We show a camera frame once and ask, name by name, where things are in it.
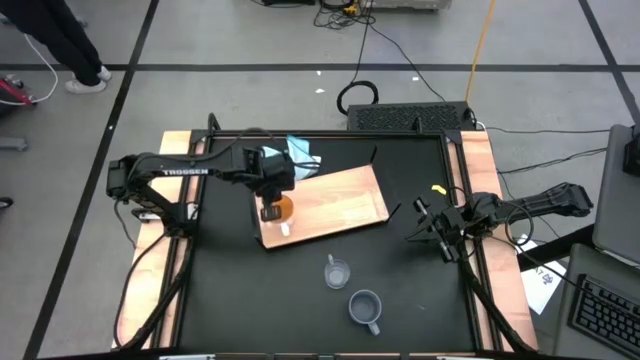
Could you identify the white printed paper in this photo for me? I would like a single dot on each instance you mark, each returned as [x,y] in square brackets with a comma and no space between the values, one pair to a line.
[545,285]

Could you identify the clear plastic cup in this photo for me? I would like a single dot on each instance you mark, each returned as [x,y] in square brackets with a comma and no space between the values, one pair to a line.
[337,274]

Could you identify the black aluminium table frame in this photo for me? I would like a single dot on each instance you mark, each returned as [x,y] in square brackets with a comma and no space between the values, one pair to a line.
[400,134]

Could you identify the light blue cloth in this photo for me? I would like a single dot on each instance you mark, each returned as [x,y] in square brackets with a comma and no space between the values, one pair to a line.
[300,150]

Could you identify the grey metal device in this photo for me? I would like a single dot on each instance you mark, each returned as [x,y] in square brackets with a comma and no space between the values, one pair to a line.
[410,4]

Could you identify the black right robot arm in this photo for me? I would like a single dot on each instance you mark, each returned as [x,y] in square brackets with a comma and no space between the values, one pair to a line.
[545,202]

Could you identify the grey mug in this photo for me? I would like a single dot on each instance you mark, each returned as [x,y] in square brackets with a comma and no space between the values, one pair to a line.
[365,306]

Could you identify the black caster wheel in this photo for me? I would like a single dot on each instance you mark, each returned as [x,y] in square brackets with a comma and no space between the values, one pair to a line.
[5,202]

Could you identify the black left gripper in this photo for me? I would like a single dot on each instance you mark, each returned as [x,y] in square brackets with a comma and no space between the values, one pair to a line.
[272,175]

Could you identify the orange fruit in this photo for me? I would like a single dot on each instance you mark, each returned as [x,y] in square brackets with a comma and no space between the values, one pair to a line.
[287,207]

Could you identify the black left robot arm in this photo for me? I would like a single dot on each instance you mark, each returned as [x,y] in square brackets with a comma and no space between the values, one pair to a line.
[185,172]

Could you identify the red cart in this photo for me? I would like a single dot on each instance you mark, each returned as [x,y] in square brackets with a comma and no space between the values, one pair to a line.
[15,92]

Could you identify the grey desk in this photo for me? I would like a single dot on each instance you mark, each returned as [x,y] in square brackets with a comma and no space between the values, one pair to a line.
[567,320]
[617,210]

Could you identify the person's legs and shoes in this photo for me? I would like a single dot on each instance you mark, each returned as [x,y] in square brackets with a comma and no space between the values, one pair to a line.
[65,40]

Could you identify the black monitor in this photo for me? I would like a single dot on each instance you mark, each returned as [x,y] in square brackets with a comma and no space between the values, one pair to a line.
[632,155]

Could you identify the light wooden side board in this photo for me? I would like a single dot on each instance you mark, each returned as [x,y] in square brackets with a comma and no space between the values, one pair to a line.
[150,280]
[492,270]

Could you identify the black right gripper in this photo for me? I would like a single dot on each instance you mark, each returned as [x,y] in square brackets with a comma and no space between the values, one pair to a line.
[452,222]

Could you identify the black computer tower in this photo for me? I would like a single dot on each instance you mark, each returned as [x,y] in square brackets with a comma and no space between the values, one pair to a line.
[407,116]

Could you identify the yellow tape tag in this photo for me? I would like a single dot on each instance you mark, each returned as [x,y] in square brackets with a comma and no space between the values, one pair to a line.
[439,189]

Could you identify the black keyboard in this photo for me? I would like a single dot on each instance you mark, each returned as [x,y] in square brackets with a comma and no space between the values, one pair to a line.
[607,315]

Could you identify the grey chair base leg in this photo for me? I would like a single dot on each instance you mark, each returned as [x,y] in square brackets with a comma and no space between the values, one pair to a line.
[12,144]

